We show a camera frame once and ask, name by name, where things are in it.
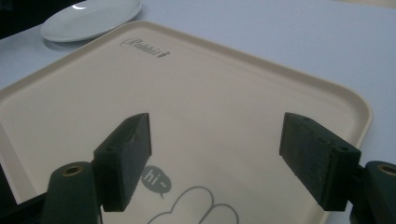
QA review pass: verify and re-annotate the white plate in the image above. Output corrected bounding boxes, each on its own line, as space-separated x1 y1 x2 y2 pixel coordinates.
39 0 143 43

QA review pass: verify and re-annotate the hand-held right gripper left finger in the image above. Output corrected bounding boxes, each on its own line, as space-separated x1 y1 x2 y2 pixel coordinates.
92 112 153 213

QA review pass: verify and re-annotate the beige plastic tray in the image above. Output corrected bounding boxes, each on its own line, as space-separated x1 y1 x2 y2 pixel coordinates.
0 20 374 224

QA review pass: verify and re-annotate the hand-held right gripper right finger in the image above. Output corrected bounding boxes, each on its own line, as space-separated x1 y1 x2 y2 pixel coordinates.
278 112 362 212

